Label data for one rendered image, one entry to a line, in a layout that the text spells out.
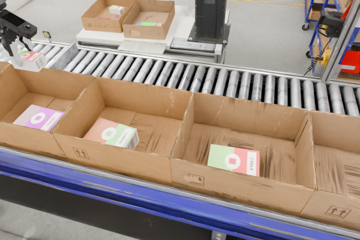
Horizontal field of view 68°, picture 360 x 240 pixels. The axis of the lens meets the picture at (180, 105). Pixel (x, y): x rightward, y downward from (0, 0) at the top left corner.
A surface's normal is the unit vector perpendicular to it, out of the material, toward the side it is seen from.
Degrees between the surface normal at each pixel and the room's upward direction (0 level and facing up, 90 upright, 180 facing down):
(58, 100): 0
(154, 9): 88
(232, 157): 0
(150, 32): 91
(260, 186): 90
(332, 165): 1
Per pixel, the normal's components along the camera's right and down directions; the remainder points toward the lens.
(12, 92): 0.96, 0.16
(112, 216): -0.04, -0.71
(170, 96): -0.28, 0.68
